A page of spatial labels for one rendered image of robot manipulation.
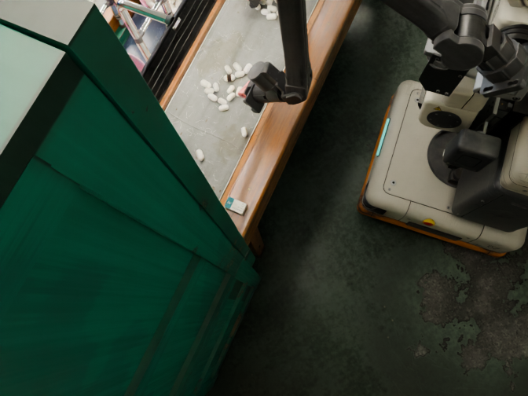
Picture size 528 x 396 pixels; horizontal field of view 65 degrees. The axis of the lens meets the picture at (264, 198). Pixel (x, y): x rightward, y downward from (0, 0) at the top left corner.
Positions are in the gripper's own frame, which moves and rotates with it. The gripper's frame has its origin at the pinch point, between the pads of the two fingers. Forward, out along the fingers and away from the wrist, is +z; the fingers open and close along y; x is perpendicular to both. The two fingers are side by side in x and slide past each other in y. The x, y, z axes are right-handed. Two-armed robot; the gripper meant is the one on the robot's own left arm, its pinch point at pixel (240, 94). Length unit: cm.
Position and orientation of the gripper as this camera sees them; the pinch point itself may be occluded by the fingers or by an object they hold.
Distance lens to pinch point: 132.6
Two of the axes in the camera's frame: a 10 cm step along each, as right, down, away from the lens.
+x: 6.3, 4.5, 6.4
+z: -6.5, -1.5, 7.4
